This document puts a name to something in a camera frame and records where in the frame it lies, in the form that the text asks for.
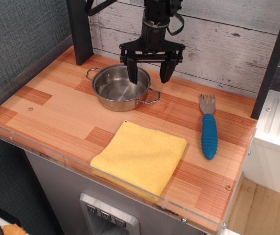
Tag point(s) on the orange black object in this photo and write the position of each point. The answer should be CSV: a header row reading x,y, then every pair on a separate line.
x,y
12,229

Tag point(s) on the dark upright post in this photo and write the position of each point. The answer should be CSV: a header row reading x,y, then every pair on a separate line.
x,y
80,30
267,80

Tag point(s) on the grey cabinet with dispenser panel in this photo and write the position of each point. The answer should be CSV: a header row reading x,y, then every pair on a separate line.
x,y
63,188

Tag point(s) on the dark left upright post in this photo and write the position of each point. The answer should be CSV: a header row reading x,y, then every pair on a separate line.
x,y
80,30

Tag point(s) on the dark right upright post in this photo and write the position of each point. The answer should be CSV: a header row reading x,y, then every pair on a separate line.
x,y
267,80

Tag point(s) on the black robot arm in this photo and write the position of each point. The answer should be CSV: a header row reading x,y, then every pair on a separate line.
x,y
159,17

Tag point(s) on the stainless steel pot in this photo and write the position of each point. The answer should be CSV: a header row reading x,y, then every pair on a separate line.
x,y
115,91

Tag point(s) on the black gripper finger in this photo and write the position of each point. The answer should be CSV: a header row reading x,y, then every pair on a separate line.
x,y
167,68
132,70

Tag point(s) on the yellow folded cloth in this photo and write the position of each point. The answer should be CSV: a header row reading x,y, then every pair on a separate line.
x,y
140,159

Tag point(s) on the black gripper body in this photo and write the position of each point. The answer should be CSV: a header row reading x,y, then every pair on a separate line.
x,y
151,46

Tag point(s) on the blue handled metal fork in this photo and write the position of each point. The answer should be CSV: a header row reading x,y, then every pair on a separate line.
x,y
209,138

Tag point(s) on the clear acrylic table guard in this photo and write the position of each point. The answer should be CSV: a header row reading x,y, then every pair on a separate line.
x,y
86,199

